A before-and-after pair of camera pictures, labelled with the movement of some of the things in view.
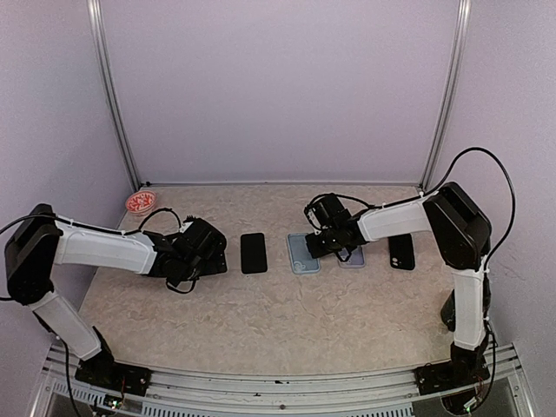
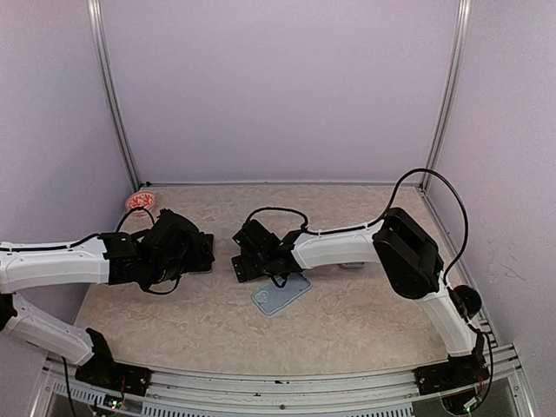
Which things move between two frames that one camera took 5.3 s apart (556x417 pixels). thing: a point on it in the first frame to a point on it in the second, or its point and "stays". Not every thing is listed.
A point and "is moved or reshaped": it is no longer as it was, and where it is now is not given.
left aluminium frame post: x=110 y=95 stays
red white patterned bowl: x=141 y=202 stays
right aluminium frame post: x=464 y=12 stays
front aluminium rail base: x=362 y=393 stays
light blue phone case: x=301 y=256 is moved or reshaped
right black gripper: x=316 y=249 to x=249 y=270
